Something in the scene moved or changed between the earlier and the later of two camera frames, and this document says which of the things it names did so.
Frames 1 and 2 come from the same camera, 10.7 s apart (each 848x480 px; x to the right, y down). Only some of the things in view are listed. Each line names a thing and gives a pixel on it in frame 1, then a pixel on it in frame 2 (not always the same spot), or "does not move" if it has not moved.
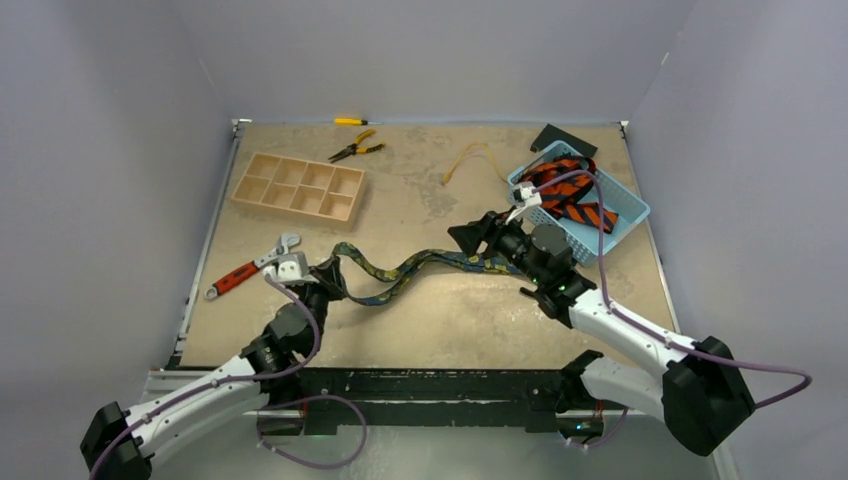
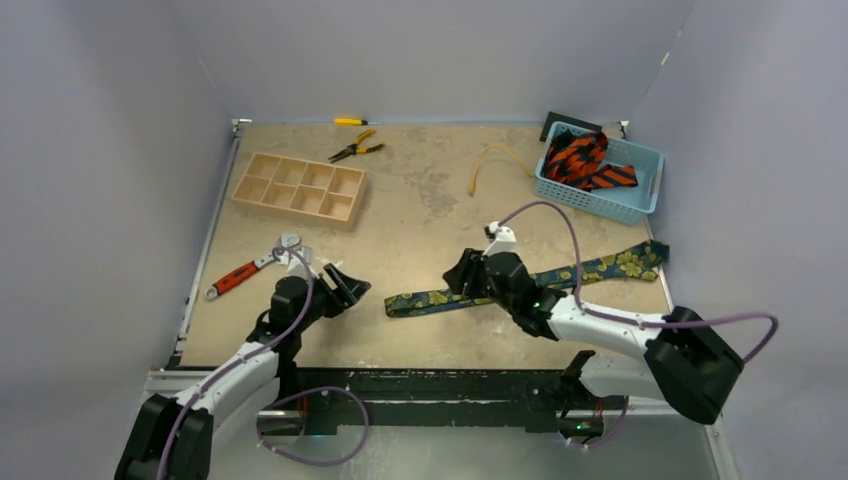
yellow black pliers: [355, 149] does not move
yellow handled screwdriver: [341, 122] does not move
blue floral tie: [403, 275] → [640, 260]
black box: [551, 134] → [557, 123]
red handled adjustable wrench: [286, 242] does not move
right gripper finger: [469, 236] → [467, 275]
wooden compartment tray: [300, 187] does not move
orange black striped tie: [563, 197] → [576, 159]
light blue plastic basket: [583, 237] → [626, 205]
